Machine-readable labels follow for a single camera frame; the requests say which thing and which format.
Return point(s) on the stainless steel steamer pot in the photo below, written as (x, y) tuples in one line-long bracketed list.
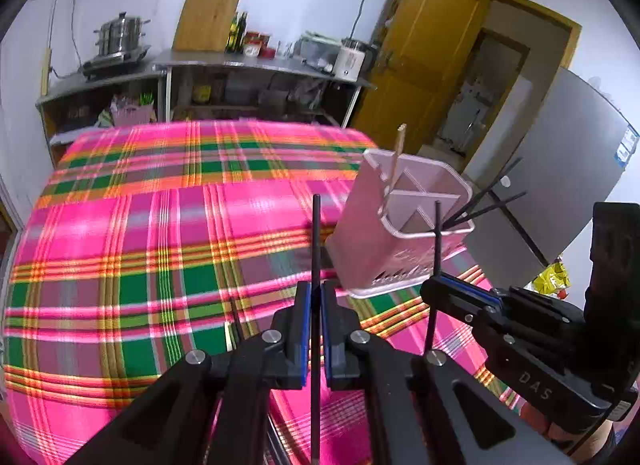
[(120, 35)]

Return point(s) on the small red tin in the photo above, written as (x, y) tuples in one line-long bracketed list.
[(266, 47)]

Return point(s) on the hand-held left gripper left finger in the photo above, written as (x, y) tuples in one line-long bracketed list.
[(301, 335)]

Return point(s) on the pink basket with vegetables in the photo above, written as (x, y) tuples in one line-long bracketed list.
[(132, 112)]

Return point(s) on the white electric kettle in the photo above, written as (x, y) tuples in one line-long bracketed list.
[(350, 62)]

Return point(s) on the pink green plaid tablecloth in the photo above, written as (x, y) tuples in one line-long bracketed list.
[(125, 245)]

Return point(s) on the yellow snack bag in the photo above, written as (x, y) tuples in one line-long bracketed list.
[(552, 279)]

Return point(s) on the low stainless steel counter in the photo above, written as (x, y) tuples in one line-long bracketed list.
[(90, 87)]

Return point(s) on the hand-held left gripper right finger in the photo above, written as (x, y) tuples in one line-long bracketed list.
[(327, 335)]

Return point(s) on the tall stainless steel counter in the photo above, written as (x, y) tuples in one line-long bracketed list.
[(250, 65)]

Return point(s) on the brown wooden door frame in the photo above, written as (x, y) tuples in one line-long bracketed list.
[(530, 7)]

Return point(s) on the grey plastic container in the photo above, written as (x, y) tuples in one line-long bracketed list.
[(315, 50)]

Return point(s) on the red lidded jar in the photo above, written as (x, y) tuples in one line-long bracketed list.
[(251, 45)]

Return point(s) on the black induction cooker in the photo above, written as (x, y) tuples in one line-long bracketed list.
[(115, 64)]

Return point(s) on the light wooden chopstick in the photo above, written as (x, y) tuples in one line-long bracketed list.
[(397, 155)]

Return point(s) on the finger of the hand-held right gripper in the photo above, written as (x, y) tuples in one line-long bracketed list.
[(470, 290), (455, 302)]

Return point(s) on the black chopstick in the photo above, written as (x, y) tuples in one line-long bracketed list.
[(485, 197), (438, 245), (500, 203), (316, 245), (500, 178)]

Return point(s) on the dark oil bottle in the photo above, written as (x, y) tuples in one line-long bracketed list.
[(232, 35)]

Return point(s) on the person's right forearm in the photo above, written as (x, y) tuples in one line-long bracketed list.
[(597, 442)]

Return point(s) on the wooden cutting board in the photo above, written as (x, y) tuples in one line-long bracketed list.
[(207, 17)]

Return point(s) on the yellow packet under counter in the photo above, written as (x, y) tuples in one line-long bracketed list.
[(202, 94)]

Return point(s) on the brown wooden door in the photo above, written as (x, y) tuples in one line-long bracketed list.
[(425, 45)]

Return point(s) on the clear drinking glass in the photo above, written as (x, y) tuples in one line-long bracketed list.
[(285, 50)]

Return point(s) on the grey refrigerator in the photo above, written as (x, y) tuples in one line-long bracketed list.
[(565, 155)]

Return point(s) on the green oil bottle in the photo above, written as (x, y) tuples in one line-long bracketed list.
[(243, 27)]

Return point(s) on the pink plastic utensil holder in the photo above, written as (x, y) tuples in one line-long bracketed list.
[(370, 245)]

